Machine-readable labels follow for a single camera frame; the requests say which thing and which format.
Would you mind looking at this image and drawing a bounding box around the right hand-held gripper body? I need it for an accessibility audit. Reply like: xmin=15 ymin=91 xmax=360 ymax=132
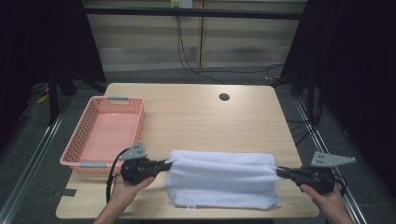
xmin=293 ymin=151 xmax=357 ymax=196

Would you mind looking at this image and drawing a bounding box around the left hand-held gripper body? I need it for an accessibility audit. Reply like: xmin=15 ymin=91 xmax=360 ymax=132
xmin=118 ymin=140 xmax=159 ymax=186

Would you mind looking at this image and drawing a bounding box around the pink plastic basket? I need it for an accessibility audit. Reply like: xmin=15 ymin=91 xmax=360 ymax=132
xmin=59 ymin=95 xmax=146 ymax=174

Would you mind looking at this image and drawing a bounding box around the white printed towel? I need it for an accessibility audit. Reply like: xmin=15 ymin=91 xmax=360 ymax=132
xmin=166 ymin=149 xmax=282 ymax=210

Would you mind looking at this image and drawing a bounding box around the person's right hand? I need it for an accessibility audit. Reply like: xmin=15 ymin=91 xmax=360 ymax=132
xmin=300 ymin=183 xmax=345 ymax=217

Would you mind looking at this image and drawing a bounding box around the person's left hand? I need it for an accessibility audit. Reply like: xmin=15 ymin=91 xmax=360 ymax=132
xmin=110 ymin=175 xmax=156 ymax=210

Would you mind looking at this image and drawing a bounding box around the black tape strip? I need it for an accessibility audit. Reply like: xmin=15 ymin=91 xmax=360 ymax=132
xmin=52 ymin=187 xmax=78 ymax=199

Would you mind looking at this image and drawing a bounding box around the black curtain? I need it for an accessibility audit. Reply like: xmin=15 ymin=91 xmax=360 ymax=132
xmin=0 ymin=0 xmax=106 ymax=150
xmin=278 ymin=0 xmax=396 ymax=190

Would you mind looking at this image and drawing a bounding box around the black metal stand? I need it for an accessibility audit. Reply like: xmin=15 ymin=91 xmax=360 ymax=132
xmin=47 ymin=71 xmax=78 ymax=127

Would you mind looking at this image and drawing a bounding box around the yellow floor object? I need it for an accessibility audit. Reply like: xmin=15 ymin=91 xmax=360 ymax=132
xmin=35 ymin=92 xmax=50 ymax=105

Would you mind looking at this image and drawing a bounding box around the black horizontal bar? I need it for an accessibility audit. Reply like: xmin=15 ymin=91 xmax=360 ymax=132
xmin=83 ymin=7 xmax=307 ymax=21

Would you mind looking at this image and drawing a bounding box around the right hand-held gripper black cable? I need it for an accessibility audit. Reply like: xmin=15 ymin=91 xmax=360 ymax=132
xmin=332 ymin=174 xmax=348 ymax=198

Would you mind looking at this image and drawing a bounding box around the hand-held gripper black cable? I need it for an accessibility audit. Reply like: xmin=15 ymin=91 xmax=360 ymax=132
xmin=332 ymin=174 xmax=348 ymax=198
xmin=106 ymin=148 xmax=130 ymax=204

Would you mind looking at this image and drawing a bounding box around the left hand-held gripper black cable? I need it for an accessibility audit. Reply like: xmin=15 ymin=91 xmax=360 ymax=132
xmin=106 ymin=148 xmax=130 ymax=204

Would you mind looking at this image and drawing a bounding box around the black floor cable bundle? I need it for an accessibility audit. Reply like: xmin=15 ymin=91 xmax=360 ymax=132
xmin=285 ymin=87 xmax=323 ymax=146

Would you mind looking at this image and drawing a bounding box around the metal floor rail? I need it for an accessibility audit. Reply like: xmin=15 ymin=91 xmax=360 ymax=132
xmin=0 ymin=96 xmax=74 ymax=224
xmin=292 ymin=96 xmax=370 ymax=224

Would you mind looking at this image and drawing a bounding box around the black hanging power cable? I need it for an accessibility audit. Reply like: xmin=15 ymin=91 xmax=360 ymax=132
xmin=176 ymin=15 xmax=226 ymax=85

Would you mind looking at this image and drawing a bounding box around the white wall socket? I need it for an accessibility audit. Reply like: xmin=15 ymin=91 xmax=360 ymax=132
xmin=170 ymin=0 xmax=194 ymax=9

